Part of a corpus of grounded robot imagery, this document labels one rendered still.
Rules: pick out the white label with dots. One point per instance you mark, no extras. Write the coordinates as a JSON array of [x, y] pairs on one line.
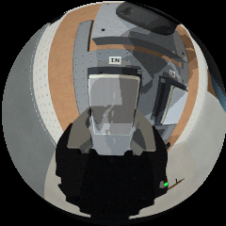
[[171, 73], [115, 60]]

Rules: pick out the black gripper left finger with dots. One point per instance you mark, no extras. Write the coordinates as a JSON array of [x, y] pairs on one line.
[[75, 139]]

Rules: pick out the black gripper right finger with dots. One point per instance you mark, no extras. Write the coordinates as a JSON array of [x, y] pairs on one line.
[[147, 142]]

